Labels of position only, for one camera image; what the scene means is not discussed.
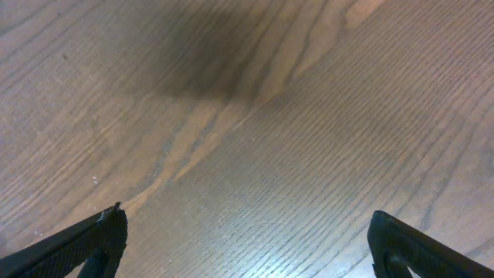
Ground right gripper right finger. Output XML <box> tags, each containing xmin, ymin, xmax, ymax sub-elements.
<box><xmin>367</xmin><ymin>210</ymin><xmax>493</xmax><ymax>278</ymax></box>

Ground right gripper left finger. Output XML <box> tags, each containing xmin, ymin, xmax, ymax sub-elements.
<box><xmin>1</xmin><ymin>202</ymin><xmax>128</xmax><ymax>278</ymax></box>

